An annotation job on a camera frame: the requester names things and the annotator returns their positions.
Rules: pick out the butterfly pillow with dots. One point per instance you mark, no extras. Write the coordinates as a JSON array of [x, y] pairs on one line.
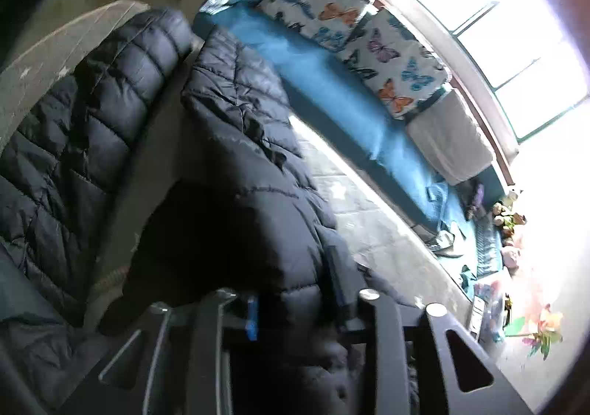
[[326, 22], [394, 64]]

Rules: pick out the remote control box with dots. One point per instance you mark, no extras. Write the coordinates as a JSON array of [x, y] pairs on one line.
[[476, 316]]

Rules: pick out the green framed window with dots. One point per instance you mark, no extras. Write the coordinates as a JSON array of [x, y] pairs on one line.
[[524, 55]]

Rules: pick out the black quilted down coat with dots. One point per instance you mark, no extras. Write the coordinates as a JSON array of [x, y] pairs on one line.
[[165, 249]]

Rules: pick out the colourful pinwheel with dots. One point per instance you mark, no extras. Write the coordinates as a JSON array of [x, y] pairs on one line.
[[539, 329]]

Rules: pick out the left butterfly pillow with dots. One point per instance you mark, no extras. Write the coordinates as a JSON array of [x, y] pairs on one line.
[[326, 22]]

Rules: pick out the plush toy dolls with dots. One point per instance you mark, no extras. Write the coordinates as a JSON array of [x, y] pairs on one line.
[[509, 222]]

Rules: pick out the purple small toy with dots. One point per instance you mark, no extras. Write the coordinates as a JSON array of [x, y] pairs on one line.
[[475, 201]]

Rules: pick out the white plain pillow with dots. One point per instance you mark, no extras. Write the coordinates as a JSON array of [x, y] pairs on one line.
[[451, 140]]

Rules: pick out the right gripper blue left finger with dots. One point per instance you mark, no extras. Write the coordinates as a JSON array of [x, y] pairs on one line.
[[251, 323]]

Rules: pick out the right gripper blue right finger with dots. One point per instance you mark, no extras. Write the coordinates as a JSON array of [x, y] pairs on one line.
[[345, 282]]

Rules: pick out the grey star quilted mattress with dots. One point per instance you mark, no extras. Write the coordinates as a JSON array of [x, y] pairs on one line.
[[376, 235]]

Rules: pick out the right butterfly pillow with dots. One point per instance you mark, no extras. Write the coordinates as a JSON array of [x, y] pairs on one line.
[[394, 64]]

